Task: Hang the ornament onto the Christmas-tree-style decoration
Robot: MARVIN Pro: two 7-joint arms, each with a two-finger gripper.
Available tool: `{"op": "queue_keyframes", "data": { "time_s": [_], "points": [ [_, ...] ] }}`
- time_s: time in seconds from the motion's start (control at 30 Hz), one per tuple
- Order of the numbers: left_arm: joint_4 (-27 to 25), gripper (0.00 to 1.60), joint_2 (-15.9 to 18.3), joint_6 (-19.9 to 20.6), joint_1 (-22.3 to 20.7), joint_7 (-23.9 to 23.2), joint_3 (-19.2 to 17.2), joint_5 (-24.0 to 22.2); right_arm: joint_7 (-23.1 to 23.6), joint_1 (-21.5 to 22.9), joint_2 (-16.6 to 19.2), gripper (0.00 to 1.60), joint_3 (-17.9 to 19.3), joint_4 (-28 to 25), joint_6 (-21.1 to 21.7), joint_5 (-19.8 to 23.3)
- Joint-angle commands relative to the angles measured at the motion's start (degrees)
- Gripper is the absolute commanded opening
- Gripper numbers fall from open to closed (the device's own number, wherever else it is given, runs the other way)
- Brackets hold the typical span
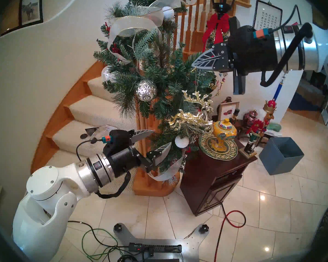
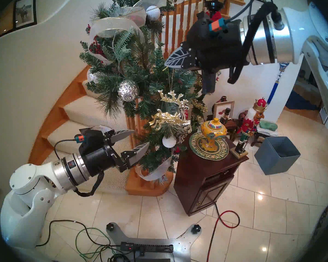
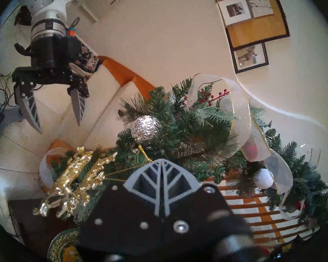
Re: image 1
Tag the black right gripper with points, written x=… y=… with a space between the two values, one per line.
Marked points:
x=254 y=58

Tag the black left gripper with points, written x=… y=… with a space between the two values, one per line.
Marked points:
x=123 y=161

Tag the gold glitter reindeer ornament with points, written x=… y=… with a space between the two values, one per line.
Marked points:
x=191 y=118

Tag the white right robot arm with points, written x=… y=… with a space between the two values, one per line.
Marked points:
x=319 y=45

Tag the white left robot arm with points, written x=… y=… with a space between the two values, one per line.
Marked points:
x=46 y=182

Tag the small santa hanging ornament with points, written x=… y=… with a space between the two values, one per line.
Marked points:
x=222 y=77

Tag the white glitter ball ornament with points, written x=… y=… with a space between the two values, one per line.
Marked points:
x=168 y=13
x=182 y=142

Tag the silver faceted ball ornament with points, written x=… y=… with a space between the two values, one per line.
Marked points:
x=146 y=91

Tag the dark slender vase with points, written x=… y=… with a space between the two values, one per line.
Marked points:
x=228 y=99

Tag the frosted pine cone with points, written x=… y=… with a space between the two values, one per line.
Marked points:
x=193 y=138

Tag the small black nutcracker figurine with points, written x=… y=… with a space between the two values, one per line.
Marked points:
x=236 y=114

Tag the clear plastic bag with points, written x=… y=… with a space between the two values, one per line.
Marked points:
x=106 y=128

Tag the red velvet bow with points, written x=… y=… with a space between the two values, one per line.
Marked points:
x=216 y=22

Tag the dark red lidded jar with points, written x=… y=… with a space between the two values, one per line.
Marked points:
x=250 y=118

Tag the blue vase charm with tassel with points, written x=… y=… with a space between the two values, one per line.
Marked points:
x=277 y=89

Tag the ornate decorative plate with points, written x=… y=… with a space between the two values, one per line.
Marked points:
x=205 y=145

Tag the yellow porcelain lidded jar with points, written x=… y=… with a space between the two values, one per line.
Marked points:
x=221 y=131

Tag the carpeted wooden staircase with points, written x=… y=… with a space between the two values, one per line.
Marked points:
x=98 y=111

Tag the tall red nutcracker figurine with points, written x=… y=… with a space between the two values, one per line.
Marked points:
x=255 y=127

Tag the green pine garland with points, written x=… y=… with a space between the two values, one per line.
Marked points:
x=164 y=73

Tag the dark wooden cabinet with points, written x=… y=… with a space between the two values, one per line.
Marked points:
x=207 y=182

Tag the framed calligraphy scroll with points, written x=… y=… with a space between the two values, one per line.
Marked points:
x=266 y=14

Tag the black lantern lamp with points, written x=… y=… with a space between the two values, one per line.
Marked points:
x=224 y=0

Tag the green jade carving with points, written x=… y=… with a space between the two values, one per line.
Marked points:
x=274 y=127

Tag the dark blue rug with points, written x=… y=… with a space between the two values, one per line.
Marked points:
x=302 y=104

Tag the black fireplace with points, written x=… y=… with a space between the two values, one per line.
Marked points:
x=318 y=80

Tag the grey square bin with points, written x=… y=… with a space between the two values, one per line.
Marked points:
x=281 y=157

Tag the red berry sprig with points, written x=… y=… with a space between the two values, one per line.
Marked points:
x=114 y=48

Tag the black power strip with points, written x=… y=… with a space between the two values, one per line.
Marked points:
x=161 y=248

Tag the framed horse picture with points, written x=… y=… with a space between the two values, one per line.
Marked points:
x=30 y=10

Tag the brown framed picture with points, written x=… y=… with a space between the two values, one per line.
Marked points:
x=9 y=18

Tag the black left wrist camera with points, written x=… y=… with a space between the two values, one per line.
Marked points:
x=119 y=140

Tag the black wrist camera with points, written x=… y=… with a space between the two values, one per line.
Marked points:
x=244 y=35
x=119 y=140

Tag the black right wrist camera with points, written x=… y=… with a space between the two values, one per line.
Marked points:
x=244 y=35

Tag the small tabletop picture frame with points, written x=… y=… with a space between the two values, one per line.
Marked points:
x=227 y=111

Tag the black base plate knob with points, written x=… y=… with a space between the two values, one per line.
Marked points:
x=204 y=228
x=118 y=227

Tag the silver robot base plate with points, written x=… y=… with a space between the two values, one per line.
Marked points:
x=188 y=242

